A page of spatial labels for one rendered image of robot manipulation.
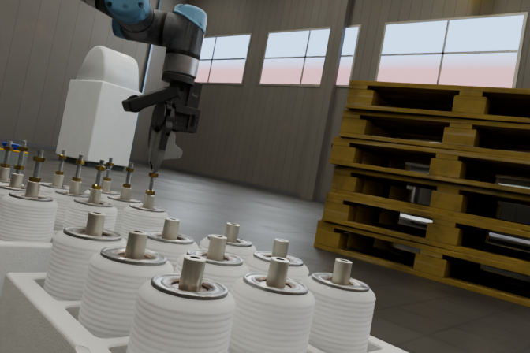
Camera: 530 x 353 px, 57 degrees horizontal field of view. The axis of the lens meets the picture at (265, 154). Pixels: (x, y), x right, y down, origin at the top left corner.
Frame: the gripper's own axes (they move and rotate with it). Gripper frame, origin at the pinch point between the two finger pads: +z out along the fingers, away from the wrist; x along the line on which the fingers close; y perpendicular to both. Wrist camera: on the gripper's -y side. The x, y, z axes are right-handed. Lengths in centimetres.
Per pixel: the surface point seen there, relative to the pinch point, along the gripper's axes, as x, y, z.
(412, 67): 474, 597, -224
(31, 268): -10.7, -21.5, 20.5
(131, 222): -2.8, -3.1, 12.2
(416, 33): 478, 596, -284
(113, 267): -49, -20, 10
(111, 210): -5.3, -8.3, 9.9
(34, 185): -4.2, -22.8, 7.1
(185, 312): -62, -17, 10
